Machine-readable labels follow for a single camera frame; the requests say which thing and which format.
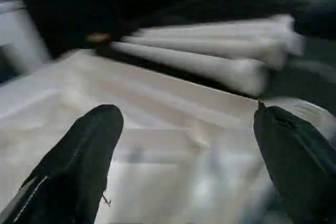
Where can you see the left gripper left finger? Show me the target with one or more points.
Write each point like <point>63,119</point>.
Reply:
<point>73,169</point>

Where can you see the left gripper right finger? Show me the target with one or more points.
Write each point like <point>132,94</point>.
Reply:
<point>302,169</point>

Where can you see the white plastic table top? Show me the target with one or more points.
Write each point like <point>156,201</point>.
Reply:
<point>170,134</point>

